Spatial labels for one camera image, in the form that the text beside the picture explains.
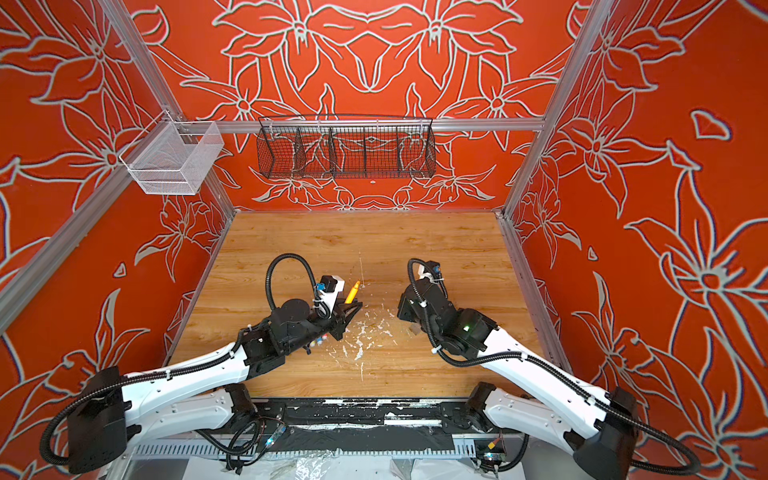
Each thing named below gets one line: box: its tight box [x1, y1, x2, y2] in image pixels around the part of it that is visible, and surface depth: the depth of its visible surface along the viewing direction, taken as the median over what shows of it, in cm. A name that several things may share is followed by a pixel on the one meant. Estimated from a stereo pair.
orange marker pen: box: [345, 280, 361, 304], surface depth 71 cm
